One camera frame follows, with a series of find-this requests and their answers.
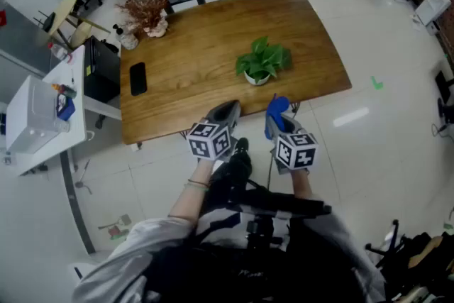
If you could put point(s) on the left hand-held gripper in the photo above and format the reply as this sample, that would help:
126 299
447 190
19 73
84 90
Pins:
207 145

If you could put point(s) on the red green floor tool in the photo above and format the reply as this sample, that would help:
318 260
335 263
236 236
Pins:
117 228

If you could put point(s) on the person's left forearm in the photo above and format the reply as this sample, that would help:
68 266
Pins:
191 202

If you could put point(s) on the dark bottle orange cap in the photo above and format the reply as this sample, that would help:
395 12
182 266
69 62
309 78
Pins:
65 90

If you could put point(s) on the white side table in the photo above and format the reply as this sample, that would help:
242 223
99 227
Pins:
78 74

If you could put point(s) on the clear pump bottle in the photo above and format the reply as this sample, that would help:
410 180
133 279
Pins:
128 39

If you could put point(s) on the red paper decoration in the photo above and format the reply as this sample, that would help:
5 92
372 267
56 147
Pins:
2 18

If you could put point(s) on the black smartphone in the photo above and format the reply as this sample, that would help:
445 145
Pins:
138 78

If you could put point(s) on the person's torso grey shirt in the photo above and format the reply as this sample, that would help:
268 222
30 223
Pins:
117 266

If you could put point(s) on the black router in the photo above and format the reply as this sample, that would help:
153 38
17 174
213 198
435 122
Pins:
48 20

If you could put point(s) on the dried brown plant white vase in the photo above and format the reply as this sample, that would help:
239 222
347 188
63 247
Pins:
147 10

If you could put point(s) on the white plastic box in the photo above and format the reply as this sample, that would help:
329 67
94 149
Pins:
30 113

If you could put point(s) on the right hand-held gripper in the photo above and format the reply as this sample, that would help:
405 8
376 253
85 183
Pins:
296 152

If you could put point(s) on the black cabinet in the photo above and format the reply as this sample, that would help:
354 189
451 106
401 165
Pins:
101 71

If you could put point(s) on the green potted plant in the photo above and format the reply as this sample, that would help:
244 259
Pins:
260 60

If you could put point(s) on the black chest camera mount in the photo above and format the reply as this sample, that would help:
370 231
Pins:
259 220

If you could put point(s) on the blue wiping cloth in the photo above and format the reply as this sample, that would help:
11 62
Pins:
277 108

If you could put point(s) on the person's right forearm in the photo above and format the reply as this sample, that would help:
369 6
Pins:
301 184

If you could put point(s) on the blue small box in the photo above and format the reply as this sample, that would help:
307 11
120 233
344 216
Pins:
66 109

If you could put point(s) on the clear bottle red cap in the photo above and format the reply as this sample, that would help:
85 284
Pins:
58 51

